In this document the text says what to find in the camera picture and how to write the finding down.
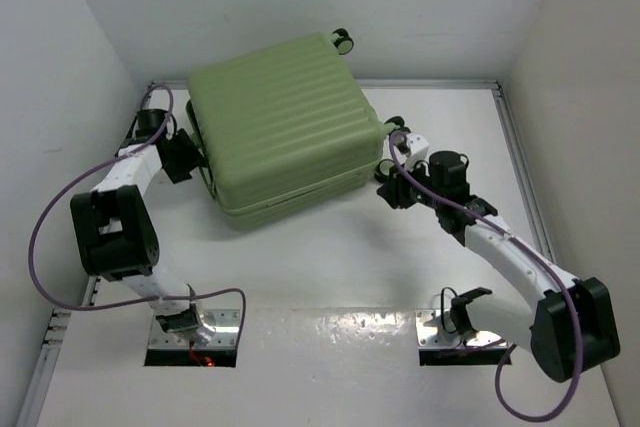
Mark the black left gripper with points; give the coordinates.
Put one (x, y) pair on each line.
(193, 157)

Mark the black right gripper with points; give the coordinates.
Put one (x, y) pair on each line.
(394, 191)

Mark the green suitcase with blue lining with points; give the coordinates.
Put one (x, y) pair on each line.
(284, 128)

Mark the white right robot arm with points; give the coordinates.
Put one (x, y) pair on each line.
(565, 317)

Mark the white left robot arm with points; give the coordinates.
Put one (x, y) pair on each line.
(115, 235)

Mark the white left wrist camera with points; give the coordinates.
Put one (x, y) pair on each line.
(171, 132)

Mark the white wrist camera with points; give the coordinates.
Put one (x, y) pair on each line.
(171, 132)
(414, 147)

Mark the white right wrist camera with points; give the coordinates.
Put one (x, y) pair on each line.
(414, 147)

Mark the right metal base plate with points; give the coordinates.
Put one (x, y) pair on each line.
(435, 332)

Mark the metal base plate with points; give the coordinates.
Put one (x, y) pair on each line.
(219, 331)
(435, 332)

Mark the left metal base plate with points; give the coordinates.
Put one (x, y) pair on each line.
(219, 331)

